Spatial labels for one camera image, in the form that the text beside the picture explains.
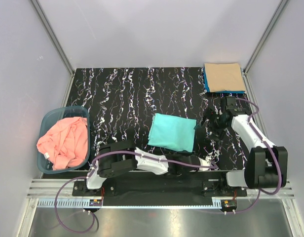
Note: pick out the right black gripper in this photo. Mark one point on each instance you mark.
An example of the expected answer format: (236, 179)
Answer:
(218, 133)

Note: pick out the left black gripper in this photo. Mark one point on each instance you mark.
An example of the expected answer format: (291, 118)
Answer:
(178, 154)

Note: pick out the teal t-shirt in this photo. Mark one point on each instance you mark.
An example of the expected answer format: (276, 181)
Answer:
(172, 133)

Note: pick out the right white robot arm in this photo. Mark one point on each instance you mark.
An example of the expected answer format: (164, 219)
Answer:
(267, 164)

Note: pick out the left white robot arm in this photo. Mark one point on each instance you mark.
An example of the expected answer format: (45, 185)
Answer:
(118, 158)

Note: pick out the folded blue t-shirt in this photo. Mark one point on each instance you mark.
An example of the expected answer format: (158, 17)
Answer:
(206, 86)

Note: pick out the folded beige t-shirt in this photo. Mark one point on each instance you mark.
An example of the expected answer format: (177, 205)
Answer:
(224, 77)

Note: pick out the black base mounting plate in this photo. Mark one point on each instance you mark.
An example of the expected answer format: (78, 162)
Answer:
(146, 185)

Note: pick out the pink t-shirt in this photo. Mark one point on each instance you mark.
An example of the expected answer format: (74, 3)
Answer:
(65, 144)

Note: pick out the blue plastic basket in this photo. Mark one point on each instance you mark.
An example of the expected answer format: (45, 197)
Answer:
(44, 165)

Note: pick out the white slotted cable duct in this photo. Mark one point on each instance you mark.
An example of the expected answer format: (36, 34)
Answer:
(107, 202)

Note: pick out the right aluminium frame post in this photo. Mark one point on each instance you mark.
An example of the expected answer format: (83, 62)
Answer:
(268, 30)

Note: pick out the aluminium frame post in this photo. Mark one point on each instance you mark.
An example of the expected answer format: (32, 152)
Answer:
(52, 36)
(268, 30)

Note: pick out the left aluminium frame post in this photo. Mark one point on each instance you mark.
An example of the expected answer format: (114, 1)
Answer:
(52, 36)

